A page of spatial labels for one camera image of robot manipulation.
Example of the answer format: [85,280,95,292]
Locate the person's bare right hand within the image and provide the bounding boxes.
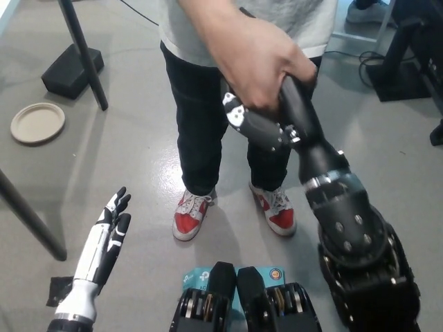
[204,8,318,120]

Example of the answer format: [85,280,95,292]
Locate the teal router box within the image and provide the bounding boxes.
[182,265,287,312]

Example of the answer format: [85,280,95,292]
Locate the black tape patch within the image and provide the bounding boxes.
[46,276,75,308]

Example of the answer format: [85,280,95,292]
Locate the red white person's sneaker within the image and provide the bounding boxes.
[248,181,298,238]
[172,187,217,242]

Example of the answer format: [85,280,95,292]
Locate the red white person's right sneaker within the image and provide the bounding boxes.
[172,187,217,242]

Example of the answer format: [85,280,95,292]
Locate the grey bystander shoe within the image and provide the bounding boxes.
[345,0,399,28]

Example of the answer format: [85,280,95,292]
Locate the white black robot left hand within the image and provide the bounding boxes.
[54,186,132,321]

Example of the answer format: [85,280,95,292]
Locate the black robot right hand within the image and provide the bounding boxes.
[221,6,349,187]

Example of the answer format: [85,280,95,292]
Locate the thin black floor cable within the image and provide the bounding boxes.
[119,0,160,27]

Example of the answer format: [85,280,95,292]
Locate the black looped cables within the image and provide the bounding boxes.
[323,50,386,87]

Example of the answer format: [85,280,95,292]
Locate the black equipment frame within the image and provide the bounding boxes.
[408,0,443,115]

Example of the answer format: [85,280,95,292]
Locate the black block stand base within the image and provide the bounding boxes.
[40,44,105,101]

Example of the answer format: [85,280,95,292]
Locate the thick black table leg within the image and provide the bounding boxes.
[0,168,68,261]

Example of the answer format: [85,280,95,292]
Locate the beige paper plate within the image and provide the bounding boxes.
[9,102,66,145]

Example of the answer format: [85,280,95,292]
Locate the black slanted pole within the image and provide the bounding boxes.
[57,0,109,111]

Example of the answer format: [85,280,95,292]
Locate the grey person's shirt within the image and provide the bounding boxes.
[158,0,338,68]

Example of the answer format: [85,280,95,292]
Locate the red white person's left sneaker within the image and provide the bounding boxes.
[248,181,298,238]

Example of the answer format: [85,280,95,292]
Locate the black monitor stand base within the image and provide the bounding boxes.
[365,19,433,103]

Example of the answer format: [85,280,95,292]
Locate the white metal frame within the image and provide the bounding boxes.
[330,0,399,46]

